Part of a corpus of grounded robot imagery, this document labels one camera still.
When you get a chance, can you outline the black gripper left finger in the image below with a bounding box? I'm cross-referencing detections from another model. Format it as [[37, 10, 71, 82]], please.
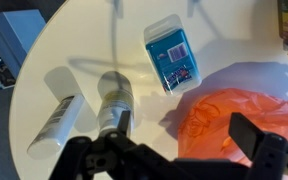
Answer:
[[117, 111, 131, 136]]

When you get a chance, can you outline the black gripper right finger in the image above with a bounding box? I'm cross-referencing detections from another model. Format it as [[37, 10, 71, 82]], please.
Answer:
[[228, 112, 265, 160]]

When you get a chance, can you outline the blue mentos container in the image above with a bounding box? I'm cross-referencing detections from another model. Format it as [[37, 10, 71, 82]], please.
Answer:
[[144, 14, 202, 95]]

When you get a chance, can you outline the orange plastic bag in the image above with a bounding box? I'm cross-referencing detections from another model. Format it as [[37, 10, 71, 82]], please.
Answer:
[[177, 87, 288, 168]]

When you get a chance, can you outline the white labelled pill bottle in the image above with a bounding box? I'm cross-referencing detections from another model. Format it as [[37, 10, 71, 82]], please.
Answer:
[[27, 94, 84, 159]]

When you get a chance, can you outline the round white table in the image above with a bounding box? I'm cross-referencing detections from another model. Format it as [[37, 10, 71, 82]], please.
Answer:
[[9, 0, 288, 180]]

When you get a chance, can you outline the blue grey box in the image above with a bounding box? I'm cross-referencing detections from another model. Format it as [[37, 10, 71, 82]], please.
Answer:
[[0, 9, 46, 78]]

